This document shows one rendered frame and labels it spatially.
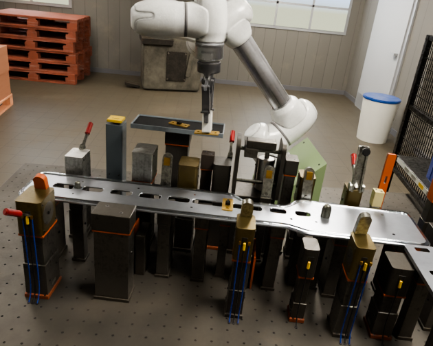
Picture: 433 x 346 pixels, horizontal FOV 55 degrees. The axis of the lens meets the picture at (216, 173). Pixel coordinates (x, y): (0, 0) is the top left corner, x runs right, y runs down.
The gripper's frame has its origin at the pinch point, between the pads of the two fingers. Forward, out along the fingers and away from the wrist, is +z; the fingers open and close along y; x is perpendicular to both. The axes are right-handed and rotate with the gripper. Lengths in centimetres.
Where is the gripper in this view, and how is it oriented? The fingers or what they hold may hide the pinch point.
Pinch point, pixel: (207, 121)
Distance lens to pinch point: 142.8
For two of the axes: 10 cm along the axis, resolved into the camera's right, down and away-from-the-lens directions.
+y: -1.4, 4.0, -9.1
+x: 9.9, 0.9, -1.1
